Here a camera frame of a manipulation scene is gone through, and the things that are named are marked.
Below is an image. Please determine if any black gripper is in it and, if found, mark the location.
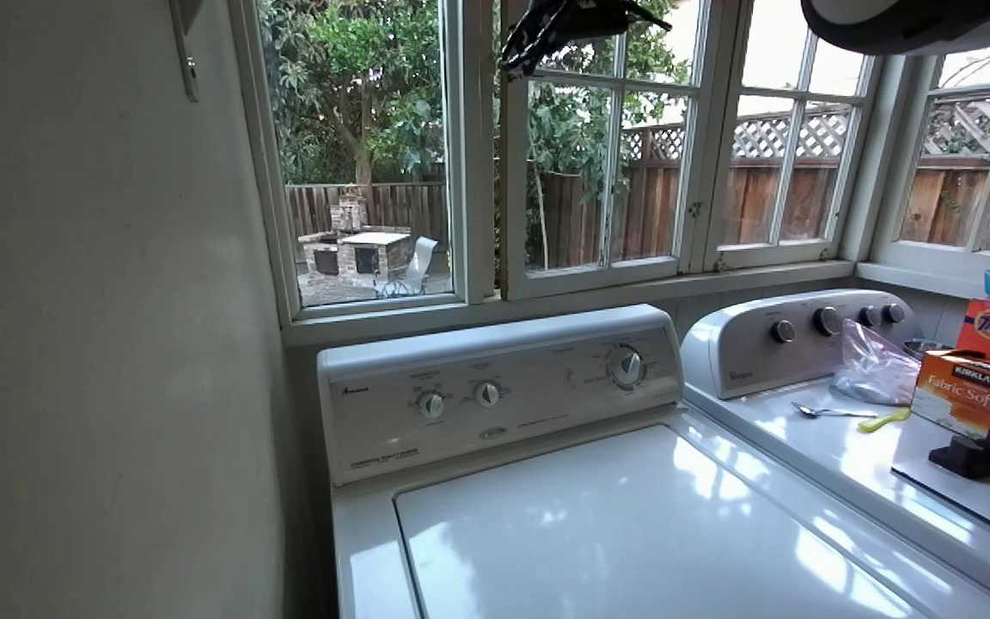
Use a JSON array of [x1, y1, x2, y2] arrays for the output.
[[499, 0, 675, 80]]

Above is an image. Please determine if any white casement window sash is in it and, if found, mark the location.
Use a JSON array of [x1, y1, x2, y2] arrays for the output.
[[499, 0, 713, 302]]

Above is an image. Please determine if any single pane window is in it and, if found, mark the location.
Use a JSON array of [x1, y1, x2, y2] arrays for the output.
[[252, 0, 472, 320]]

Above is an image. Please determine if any white multi-pane casement window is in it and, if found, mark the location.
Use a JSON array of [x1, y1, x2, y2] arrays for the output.
[[703, 0, 883, 277]]

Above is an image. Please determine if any white multi-pane side window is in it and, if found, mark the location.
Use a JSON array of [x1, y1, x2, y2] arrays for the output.
[[878, 39, 990, 277]]

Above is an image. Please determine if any green garden foliage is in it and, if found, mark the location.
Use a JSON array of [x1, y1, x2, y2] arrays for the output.
[[260, 0, 682, 267]]

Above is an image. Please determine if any wooden garden fence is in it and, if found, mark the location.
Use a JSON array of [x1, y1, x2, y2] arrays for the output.
[[284, 98, 990, 271]]

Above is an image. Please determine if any white garden chair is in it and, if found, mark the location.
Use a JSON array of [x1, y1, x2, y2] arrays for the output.
[[379, 233, 442, 301]]

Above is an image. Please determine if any brick garden table stone top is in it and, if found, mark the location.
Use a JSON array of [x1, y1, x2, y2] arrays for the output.
[[337, 225, 415, 281]]

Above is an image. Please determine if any large silver washer knob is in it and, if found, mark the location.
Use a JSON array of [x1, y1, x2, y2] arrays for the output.
[[607, 348, 650, 389]]

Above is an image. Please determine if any white clothes dryer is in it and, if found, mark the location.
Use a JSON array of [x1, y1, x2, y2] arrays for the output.
[[678, 287, 990, 615]]

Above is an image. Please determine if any white top-load washing machine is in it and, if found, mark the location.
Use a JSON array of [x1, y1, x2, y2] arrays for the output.
[[314, 302, 990, 619]]

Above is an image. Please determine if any metal spoon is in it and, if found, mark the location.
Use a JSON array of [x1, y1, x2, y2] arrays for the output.
[[789, 395, 865, 421]]

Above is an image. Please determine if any clear plastic bag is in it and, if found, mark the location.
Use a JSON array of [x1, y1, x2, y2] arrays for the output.
[[833, 320, 925, 405]]

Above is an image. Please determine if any white washer lid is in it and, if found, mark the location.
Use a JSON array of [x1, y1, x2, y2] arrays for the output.
[[392, 422, 922, 619]]

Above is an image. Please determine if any yellow plastic utensil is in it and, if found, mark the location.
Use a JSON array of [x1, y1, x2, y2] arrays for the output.
[[857, 405, 914, 436]]

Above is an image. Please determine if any orange dryer sheet box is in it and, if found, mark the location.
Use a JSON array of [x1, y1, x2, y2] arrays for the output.
[[907, 348, 990, 445]]

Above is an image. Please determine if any black stand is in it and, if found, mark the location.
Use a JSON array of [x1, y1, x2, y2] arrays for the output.
[[925, 426, 990, 483]]

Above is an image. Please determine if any white window frame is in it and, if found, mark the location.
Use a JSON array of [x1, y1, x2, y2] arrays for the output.
[[223, 0, 990, 348]]

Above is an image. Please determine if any metal wall bracket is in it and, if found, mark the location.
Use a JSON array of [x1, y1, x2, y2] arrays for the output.
[[168, 0, 205, 103]]

